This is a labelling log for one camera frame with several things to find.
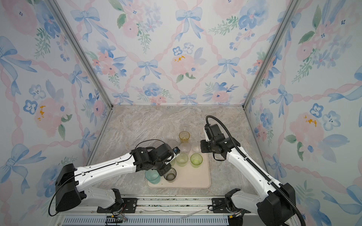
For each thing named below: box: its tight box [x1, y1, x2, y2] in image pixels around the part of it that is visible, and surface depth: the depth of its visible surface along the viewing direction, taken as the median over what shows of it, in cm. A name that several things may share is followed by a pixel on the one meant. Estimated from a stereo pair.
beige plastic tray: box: [146, 152, 212, 189], surface depth 84 cm
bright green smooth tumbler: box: [189, 153, 204, 169], surface depth 88 cm
